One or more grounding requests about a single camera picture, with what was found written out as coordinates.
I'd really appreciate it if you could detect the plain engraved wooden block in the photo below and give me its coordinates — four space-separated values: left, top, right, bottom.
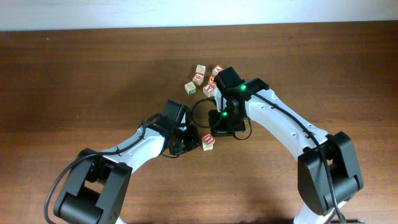
201 133 215 146

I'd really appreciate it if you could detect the red letter A block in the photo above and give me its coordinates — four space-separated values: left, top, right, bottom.
212 65 224 76

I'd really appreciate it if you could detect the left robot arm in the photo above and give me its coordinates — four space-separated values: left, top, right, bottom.
53 100 199 224

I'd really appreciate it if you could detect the pale engraved wooden block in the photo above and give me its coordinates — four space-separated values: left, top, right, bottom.
202 144 213 151

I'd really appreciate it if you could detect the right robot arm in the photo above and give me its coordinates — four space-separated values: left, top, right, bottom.
208 66 364 223

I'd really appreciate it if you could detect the red letter Q block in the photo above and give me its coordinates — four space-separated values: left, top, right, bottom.
208 75 216 85

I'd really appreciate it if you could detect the green edged wooden block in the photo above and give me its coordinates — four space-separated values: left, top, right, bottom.
184 82 197 95

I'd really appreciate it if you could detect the plain wooden block top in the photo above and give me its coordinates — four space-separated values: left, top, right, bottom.
195 65 206 75

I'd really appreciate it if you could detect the red letter Y block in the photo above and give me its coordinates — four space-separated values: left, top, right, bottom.
203 83 215 97

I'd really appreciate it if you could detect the red number 6 block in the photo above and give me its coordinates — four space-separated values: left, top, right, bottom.
192 72 205 86

